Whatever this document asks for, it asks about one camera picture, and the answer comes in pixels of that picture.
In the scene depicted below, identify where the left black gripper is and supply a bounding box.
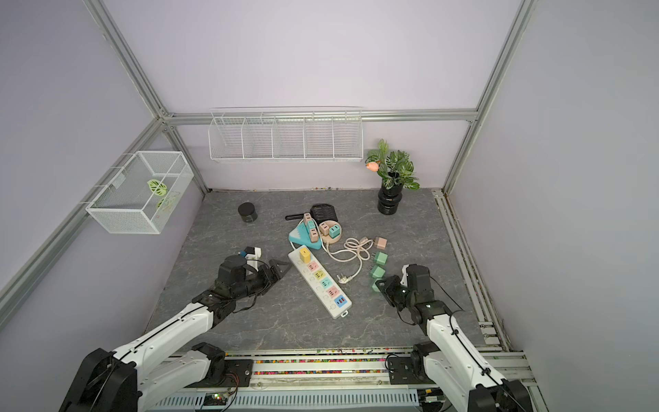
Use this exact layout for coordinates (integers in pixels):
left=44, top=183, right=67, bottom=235
left=232, top=259, right=292, bottom=300

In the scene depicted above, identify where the green plug adapter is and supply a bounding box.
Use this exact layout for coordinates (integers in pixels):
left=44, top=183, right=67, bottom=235
left=370, top=265, right=385, bottom=279
left=373, top=252, right=389, bottom=266
left=372, top=280, right=384, bottom=293

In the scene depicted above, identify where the teal triangular power socket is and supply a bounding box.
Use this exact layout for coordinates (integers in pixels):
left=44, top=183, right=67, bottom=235
left=288, top=221, right=323, bottom=250

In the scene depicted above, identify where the pink beige plug adapter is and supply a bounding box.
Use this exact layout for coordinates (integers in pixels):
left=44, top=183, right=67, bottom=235
left=373, top=237, right=388, bottom=251

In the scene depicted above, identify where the long white power strip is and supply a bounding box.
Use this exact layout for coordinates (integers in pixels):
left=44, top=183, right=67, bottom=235
left=288, top=245, right=353, bottom=319

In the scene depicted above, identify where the yellow plug adapter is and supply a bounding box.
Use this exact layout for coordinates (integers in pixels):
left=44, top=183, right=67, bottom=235
left=299, top=247, right=312, bottom=264

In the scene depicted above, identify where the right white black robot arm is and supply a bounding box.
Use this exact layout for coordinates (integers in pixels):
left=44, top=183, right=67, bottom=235
left=375, top=264, right=533, bottom=411

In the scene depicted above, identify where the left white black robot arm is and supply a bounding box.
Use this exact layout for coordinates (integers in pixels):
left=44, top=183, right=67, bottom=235
left=60, top=254, right=292, bottom=411

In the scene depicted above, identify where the round beige power socket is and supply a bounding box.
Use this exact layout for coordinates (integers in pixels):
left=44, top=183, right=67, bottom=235
left=319, top=220, right=343, bottom=245

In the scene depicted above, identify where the small black round jar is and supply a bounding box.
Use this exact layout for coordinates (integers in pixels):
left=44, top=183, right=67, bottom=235
left=238, top=202, right=258, bottom=223

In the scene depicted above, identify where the black ribbed vase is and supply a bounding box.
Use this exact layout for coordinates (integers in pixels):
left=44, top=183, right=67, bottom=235
left=378, top=176, right=403, bottom=216

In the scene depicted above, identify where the green artificial plant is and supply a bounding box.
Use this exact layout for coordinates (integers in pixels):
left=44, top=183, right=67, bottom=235
left=365, top=139, right=420, bottom=191

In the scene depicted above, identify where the green leaf in basket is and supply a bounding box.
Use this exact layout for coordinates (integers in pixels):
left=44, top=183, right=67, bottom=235
left=148, top=179, right=177, bottom=213

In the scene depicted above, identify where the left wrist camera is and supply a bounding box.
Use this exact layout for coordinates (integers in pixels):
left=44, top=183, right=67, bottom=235
left=240, top=247, right=262, bottom=260

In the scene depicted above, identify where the beige coiled power cable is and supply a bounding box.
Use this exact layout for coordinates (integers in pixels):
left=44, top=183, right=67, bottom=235
left=322, top=235, right=375, bottom=279

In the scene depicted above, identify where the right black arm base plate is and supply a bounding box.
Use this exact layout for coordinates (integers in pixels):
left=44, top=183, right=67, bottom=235
left=384, top=354, right=427, bottom=386

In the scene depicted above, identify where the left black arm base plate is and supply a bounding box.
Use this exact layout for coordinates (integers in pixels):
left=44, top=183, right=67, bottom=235
left=190, top=359, right=254, bottom=388

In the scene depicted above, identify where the white slotted cable duct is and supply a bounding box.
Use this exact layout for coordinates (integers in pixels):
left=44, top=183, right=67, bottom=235
left=151, top=389, right=420, bottom=411

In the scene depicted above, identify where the long white wire shelf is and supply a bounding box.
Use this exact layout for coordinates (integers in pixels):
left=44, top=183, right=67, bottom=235
left=208, top=106, right=365, bottom=162

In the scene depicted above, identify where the white wire basket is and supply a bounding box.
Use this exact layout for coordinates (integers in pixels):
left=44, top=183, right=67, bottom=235
left=86, top=150, right=194, bottom=234

